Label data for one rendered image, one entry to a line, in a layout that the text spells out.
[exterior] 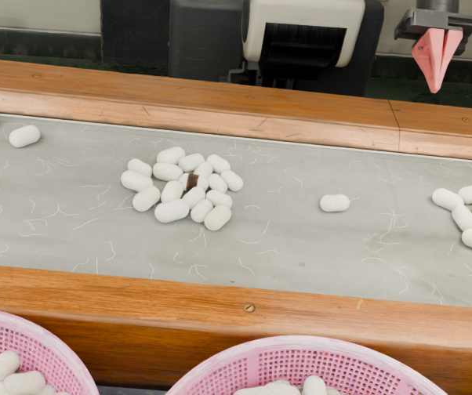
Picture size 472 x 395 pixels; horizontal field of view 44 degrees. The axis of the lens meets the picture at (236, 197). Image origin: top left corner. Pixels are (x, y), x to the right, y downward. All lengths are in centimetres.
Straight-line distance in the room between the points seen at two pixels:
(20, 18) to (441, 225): 234
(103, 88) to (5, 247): 31
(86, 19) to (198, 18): 131
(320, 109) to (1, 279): 49
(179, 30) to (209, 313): 107
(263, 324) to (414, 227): 26
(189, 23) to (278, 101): 68
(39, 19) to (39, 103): 197
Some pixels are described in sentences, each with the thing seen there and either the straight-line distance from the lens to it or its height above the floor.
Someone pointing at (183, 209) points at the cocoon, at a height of 76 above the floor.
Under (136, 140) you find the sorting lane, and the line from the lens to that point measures 77.
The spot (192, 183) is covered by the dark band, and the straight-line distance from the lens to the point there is 67.
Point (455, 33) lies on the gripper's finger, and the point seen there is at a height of 89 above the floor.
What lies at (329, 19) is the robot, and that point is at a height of 76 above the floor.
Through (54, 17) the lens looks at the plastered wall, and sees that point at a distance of 277.
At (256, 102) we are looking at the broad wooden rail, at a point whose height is 76.
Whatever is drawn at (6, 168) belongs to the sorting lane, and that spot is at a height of 74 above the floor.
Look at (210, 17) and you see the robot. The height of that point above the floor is 64.
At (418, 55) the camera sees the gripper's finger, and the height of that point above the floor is 84.
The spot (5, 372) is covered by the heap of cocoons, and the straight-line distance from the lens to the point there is 52.
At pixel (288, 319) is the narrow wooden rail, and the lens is 52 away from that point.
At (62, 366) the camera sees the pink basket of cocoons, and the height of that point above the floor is 76.
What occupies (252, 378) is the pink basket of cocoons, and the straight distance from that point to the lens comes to 50.
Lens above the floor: 114
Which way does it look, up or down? 36 degrees down
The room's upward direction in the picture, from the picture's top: 7 degrees clockwise
